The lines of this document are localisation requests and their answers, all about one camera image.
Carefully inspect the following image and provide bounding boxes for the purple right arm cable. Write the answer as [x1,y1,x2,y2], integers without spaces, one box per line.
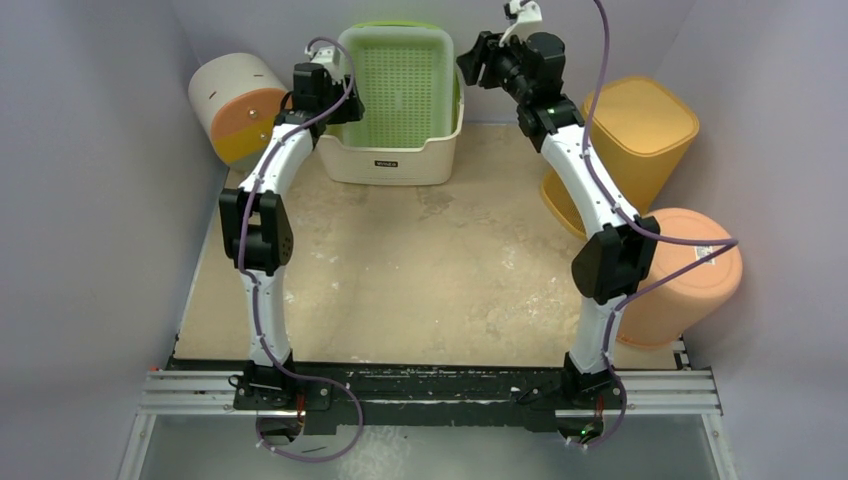
[563,0,740,452]

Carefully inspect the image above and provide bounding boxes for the peach plastic bucket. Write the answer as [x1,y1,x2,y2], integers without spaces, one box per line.
[617,208,743,349]

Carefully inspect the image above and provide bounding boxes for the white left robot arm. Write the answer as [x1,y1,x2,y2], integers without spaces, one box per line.
[218,62,365,409]

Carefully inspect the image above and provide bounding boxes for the round pastel drawer cabinet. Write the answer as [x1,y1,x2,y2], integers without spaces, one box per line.
[188,53,288,173]

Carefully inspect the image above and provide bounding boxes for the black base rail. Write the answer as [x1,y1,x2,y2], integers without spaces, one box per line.
[165,359,627,435]

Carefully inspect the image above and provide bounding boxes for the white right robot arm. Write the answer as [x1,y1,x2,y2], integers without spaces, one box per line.
[457,31,659,407]

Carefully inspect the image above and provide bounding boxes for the aluminium frame rails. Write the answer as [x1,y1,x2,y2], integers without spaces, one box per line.
[138,340,738,479]

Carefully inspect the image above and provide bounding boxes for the cream plastic storage basket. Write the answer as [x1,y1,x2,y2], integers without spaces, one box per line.
[315,70,465,186]

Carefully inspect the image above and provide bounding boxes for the yellow slatted laundry basket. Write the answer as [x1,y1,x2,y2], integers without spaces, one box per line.
[539,75,701,241]

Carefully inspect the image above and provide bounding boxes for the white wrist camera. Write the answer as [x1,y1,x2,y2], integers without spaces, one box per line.
[499,0,543,47]
[305,45,346,78]

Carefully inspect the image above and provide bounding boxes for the white perforated tray basket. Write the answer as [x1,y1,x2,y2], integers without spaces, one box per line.
[339,22,455,148]

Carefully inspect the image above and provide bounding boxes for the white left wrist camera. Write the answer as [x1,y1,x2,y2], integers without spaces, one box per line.
[305,45,346,78]

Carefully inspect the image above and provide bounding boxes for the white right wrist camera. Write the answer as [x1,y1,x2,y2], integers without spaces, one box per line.
[499,0,543,47]

